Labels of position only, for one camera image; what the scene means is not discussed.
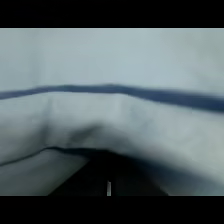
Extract white garment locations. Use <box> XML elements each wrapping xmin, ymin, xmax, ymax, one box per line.
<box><xmin>0</xmin><ymin>27</ymin><xmax>224</xmax><ymax>197</ymax></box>

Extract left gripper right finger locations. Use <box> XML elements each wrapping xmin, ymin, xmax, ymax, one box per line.
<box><xmin>108</xmin><ymin>150</ymin><xmax>169</xmax><ymax>197</ymax></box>

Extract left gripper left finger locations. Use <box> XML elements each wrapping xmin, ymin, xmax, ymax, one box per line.
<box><xmin>49</xmin><ymin>150</ymin><xmax>110</xmax><ymax>197</ymax></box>

